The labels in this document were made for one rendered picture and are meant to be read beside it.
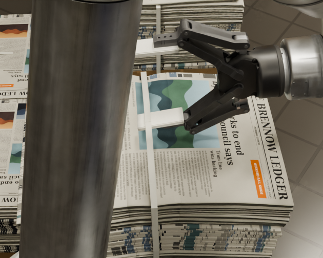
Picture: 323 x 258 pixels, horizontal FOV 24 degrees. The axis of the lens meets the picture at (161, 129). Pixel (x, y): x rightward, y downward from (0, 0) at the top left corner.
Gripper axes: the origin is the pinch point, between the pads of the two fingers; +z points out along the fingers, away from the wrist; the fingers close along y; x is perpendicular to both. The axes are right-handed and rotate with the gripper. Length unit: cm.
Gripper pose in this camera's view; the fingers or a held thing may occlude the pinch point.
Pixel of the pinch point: (140, 85)
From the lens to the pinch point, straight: 106.9
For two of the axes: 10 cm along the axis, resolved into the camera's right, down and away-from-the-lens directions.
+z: -9.9, 1.1, 0.1
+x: -0.7, -7.2, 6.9
